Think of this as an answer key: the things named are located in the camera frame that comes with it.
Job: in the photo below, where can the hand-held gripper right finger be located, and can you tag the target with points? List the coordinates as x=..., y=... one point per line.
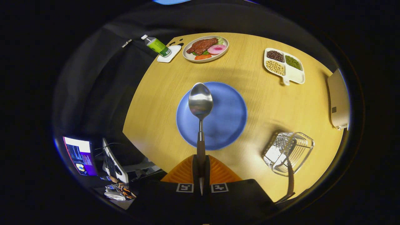
x=243, y=203

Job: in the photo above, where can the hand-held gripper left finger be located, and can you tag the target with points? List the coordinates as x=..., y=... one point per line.
x=162, y=203

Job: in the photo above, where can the white framed screen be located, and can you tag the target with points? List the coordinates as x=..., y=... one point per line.
x=120, y=172

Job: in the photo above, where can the blue plate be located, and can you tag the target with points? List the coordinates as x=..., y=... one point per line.
x=228, y=120

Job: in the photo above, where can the lit computer monitor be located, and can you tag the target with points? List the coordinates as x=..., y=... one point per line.
x=79, y=153

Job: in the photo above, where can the white divided tray of beans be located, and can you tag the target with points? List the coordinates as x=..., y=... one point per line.
x=295, y=75

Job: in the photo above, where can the white toaster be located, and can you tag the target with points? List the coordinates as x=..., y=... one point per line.
x=339, y=100

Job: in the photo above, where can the white square coaster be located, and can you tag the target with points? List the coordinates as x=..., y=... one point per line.
x=175, y=51

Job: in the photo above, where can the green label bottle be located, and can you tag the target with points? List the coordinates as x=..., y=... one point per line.
x=156, y=46

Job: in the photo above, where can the plate of meat and vegetables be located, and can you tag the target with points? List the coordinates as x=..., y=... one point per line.
x=203, y=46

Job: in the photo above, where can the white clip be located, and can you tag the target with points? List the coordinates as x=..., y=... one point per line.
x=126, y=43

